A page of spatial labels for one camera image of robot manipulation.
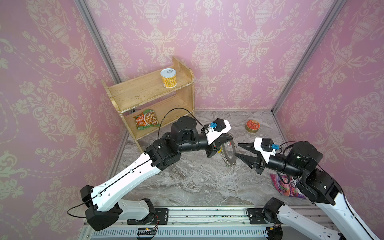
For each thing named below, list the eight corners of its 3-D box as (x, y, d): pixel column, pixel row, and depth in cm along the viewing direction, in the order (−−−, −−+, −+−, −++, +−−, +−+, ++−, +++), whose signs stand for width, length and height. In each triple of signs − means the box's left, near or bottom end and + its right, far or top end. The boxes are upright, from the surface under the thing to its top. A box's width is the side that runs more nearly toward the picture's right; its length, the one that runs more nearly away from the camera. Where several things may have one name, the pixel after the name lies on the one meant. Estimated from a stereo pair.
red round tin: (246, 132, 110) (248, 129, 107) (244, 123, 116) (245, 119, 112) (259, 132, 110) (261, 129, 107) (256, 123, 116) (258, 119, 112)
